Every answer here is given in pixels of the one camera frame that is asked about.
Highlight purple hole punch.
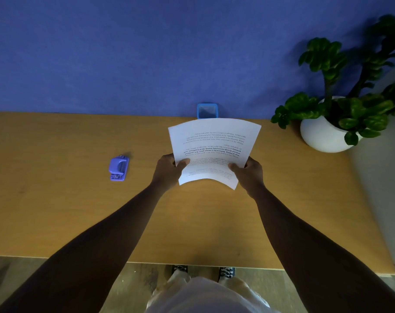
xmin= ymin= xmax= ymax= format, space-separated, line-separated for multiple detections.
xmin=108 ymin=155 xmax=130 ymax=182

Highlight white round plant pot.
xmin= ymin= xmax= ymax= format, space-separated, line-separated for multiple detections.
xmin=300 ymin=96 xmax=363 ymax=153

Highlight blue and white bin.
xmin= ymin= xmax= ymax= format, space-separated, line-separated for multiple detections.
xmin=197 ymin=103 xmax=219 ymax=120

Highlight cream trousers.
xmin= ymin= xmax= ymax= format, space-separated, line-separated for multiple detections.
xmin=153 ymin=270 xmax=270 ymax=307

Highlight white shirt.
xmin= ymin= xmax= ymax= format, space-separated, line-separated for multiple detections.
xmin=145 ymin=276 xmax=280 ymax=313

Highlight green leafy plant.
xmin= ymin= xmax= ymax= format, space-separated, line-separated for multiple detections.
xmin=271 ymin=14 xmax=395 ymax=147

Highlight white printed paper sheet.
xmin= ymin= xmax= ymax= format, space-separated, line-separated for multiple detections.
xmin=168 ymin=117 xmax=262 ymax=190

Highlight person's right forearm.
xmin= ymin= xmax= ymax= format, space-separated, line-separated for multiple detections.
xmin=253 ymin=185 xmax=395 ymax=313

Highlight person's right hand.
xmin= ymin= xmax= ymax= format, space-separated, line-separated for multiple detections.
xmin=228 ymin=156 xmax=265 ymax=198

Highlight person's left hand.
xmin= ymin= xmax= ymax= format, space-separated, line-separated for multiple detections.
xmin=150 ymin=153 xmax=190 ymax=193

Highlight person's left forearm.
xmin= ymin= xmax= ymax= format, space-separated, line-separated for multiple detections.
xmin=0 ymin=182 xmax=167 ymax=313

